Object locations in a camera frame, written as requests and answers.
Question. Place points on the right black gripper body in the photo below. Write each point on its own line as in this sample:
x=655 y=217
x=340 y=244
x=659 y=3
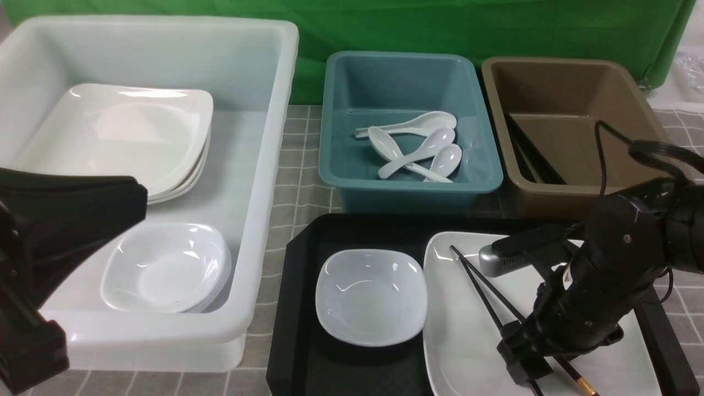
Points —
x=577 y=309

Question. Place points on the black chopstick gold tip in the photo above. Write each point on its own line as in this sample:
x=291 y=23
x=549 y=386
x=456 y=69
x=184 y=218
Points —
x=583 y=385

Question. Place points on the large white square plate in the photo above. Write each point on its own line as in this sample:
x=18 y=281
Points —
x=460 y=339

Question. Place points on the small white square bowl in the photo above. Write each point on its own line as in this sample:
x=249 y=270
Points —
x=371 y=298

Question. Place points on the white ceramic spoon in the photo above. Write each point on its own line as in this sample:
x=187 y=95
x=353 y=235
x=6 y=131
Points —
x=431 y=146

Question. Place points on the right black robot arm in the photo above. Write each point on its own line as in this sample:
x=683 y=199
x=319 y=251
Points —
x=631 y=237

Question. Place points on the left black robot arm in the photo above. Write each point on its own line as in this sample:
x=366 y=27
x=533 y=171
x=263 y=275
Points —
x=50 y=225

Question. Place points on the top stacked white plate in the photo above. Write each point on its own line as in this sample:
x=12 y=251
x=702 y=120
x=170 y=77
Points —
x=153 y=135

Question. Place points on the black chopsticks in bin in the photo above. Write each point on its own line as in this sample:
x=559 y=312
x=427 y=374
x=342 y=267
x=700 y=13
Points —
x=532 y=164

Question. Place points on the brown plastic bin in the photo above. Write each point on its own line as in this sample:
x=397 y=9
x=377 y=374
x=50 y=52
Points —
x=557 y=102

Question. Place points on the white spoon right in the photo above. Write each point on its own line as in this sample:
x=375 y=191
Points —
x=446 y=161

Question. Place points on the white spoon middle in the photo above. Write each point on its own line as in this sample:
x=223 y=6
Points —
x=388 y=149

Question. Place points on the white spoon top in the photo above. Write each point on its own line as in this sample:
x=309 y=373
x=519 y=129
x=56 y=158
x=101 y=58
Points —
x=423 y=125

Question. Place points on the clear plastic bag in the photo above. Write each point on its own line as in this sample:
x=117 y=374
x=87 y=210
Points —
x=688 y=72

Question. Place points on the black serving tray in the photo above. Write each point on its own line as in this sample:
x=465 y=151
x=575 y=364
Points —
x=304 y=359

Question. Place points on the green backdrop cloth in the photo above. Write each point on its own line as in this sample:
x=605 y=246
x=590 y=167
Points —
x=642 y=36

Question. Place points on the grey checkered tablecloth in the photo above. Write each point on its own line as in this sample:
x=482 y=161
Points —
x=299 y=197

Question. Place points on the teal plastic bin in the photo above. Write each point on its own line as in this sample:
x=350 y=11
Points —
x=374 y=89

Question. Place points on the lower stacked white plates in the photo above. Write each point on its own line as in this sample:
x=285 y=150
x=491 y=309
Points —
x=190 y=179

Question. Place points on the stacked small white bowls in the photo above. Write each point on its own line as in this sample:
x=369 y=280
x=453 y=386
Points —
x=168 y=268

